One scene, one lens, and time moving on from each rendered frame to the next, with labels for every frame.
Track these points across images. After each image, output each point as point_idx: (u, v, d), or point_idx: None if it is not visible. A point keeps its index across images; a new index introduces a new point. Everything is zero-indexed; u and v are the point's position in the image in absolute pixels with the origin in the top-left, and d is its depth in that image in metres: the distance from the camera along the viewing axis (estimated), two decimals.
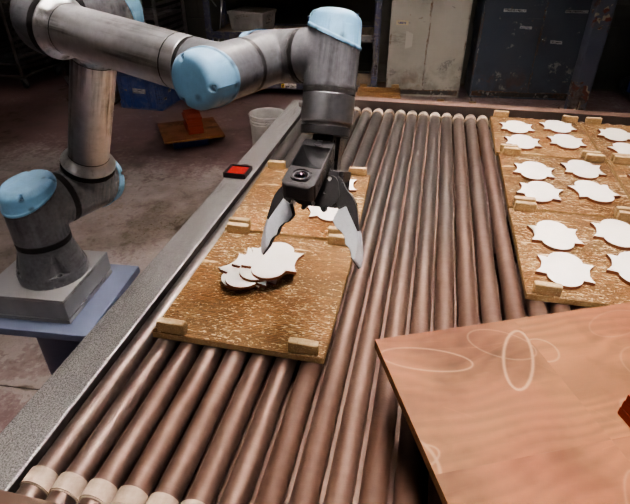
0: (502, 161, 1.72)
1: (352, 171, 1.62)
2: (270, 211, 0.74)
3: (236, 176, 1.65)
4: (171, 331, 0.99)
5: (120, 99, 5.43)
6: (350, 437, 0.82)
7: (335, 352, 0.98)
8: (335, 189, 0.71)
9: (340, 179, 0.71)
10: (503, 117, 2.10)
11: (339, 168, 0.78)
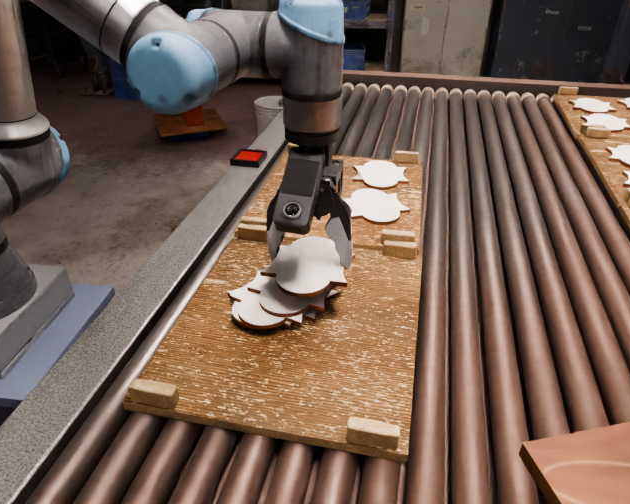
0: (589, 145, 1.33)
1: (399, 157, 1.23)
2: (268, 224, 0.72)
3: (248, 164, 1.27)
4: (153, 402, 0.61)
5: (114, 90, 5.05)
6: None
7: (421, 438, 0.60)
8: (329, 199, 0.67)
9: (333, 189, 0.67)
10: (571, 95, 1.72)
11: (330, 158, 0.72)
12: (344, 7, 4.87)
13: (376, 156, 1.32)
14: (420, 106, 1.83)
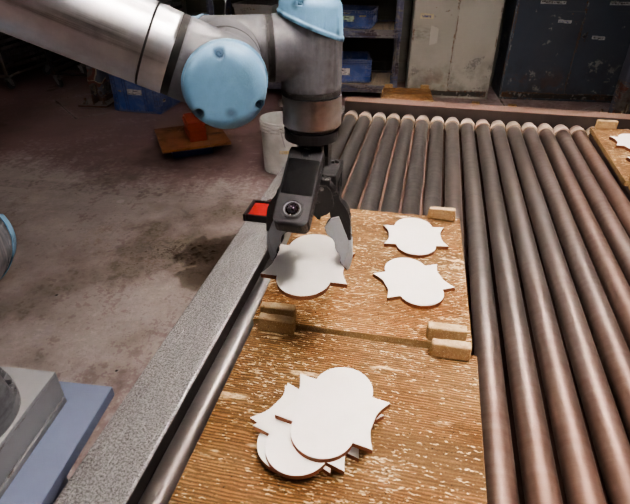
0: None
1: (434, 214, 1.10)
2: (268, 224, 0.72)
3: (263, 220, 1.13)
4: None
5: (114, 101, 4.91)
6: None
7: None
8: (328, 199, 0.67)
9: (333, 188, 0.67)
10: (610, 129, 1.59)
11: (330, 158, 0.72)
12: (350, 16, 4.73)
13: (405, 208, 1.19)
14: (444, 138, 1.69)
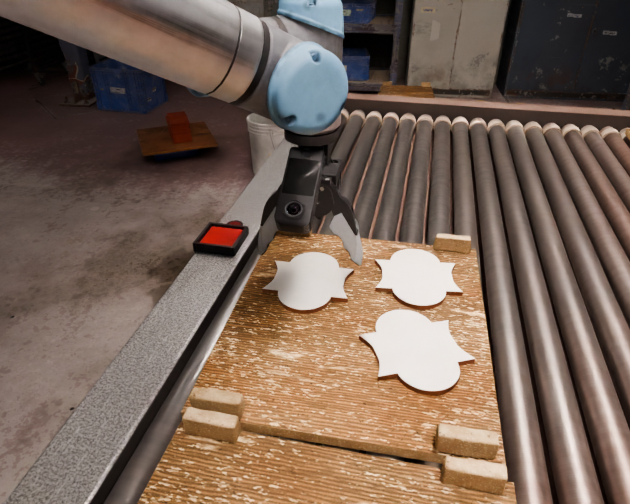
0: None
1: (442, 244, 0.83)
2: (263, 219, 0.71)
3: (219, 251, 0.87)
4: None
5: (97, 100, 4.65)
6: None
7: None
8: (329, 199, 0.67)
9: (333, 188, 0.67)
10: None
11: (329, 158, 0.72)
12: (347, 10, 4.47)
13: (405, 234, 0.92)
14: (451, 142, 1.43)
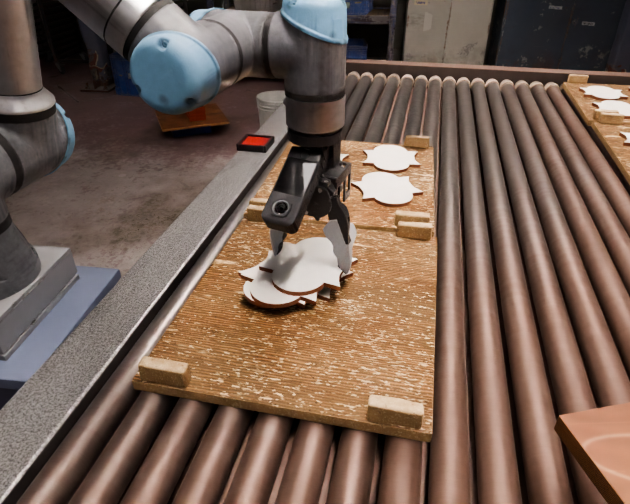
0: (602, 131, 1.31)
1: (409, 141, 1.21)
2: None
3: (254, 149, 1.24)
4: (164, 381, 0.59)
5: (115, 86, 5.02)
6: None
7: (444, 418, 0.57)
8: (326, 201, 0.67)
9: (331, 191, 0.66)
10: (581, 83, 1.70)
11: (338, 160, 0.71)
12: (346, 2, 4.84)
13: (385, 141, 1.30)
14: (427, 95, 1.80)
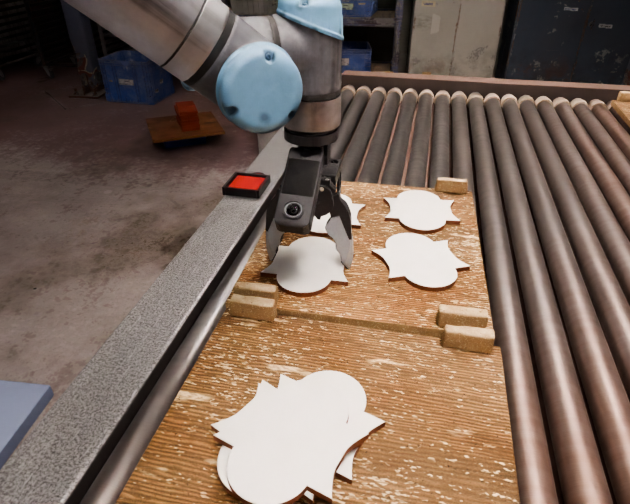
0: None
1: (442, 186, 0.95)
2: (267, 224, 0.72)
3: (245, 194, 0.98)
4: None
5: (105, 92, 4.76)
6: None
7: None
8: (329, 199, 0.67)
9: (333, 188, 0.67)
10: None
11: (329, 158, 0.72)
12: (349, 4, 4.58)
13: (409, 182, 1.04)
14: (450, 114, 1.54)
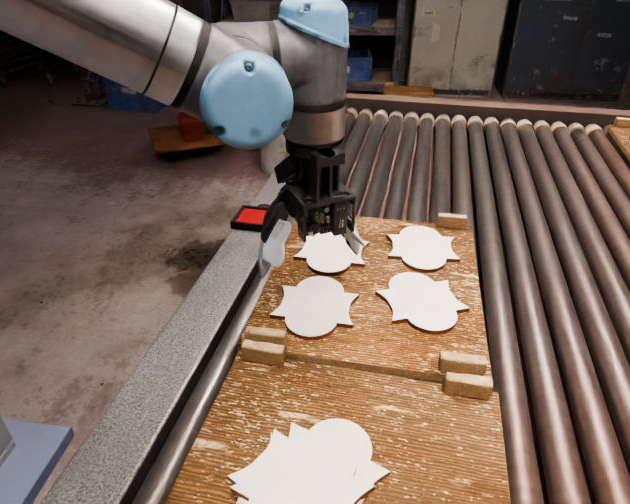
0: None
1: (443, 221, 0.98)
2: (348, 212, 0.73)
3: (252, 228, 1.02)
4: None
5: (108, 100, 4.80)
6: None
7: None
8: (285, 195, 0.68)
9: (282, 187, 0.67)
10: (629, 128, 1.47)
11: (314, 198, 0.61)
12: (350, 13, 4.62)
13: (411, 215, 1.07)
14: (451, 138, 1.58)
